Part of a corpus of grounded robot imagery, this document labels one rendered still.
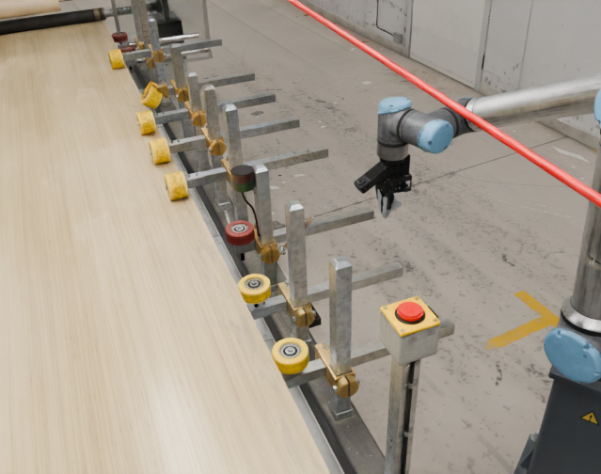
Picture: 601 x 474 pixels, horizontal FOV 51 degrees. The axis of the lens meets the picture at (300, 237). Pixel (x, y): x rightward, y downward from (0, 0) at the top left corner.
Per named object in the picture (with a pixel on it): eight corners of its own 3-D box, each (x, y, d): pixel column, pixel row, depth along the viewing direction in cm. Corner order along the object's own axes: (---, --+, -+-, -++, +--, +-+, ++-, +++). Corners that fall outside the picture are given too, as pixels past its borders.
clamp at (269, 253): (265, 236, 187) (263, 222, 185) (280, 261, 177) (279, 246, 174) (246, 241, 186) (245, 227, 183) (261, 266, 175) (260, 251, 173)
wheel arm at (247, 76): (253, 77, 264) (252, 71, 262) (255, 80, 261) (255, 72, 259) (166, 93, 253) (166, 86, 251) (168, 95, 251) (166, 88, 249)
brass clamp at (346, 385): (336, 353, 151) (336, 338, 148) (361, 393, 140) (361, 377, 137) (312, 360, 149) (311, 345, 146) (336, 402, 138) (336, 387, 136)
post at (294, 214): (305, 347, 172) (298, 197, 144) (309, 356, 169) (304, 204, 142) (292, 351, 171) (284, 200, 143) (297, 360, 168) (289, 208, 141)
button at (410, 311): (414, 306, 101) (415, 297, 100) (427, 321, 98) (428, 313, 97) (392, 312, 100) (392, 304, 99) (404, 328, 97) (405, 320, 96)
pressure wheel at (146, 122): (157, 130, 226) (155, 133, 234) (151, 108, 225) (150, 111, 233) (140, 134, 224) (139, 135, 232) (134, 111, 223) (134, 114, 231)
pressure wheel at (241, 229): (251, 248, 187) (248, 215, 180) (260, 263, 181) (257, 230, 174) (226, 255, 184) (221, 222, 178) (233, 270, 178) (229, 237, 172)
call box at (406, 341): (415, 329, 107) (418, 294, 102) (436, 357, 101) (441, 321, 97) (377, 341, 105) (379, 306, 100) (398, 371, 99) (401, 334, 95)
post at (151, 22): (170, 117, 308) (154, 16, 281) (172, 119, 305) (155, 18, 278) (164, 118, 307) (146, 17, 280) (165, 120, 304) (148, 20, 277)
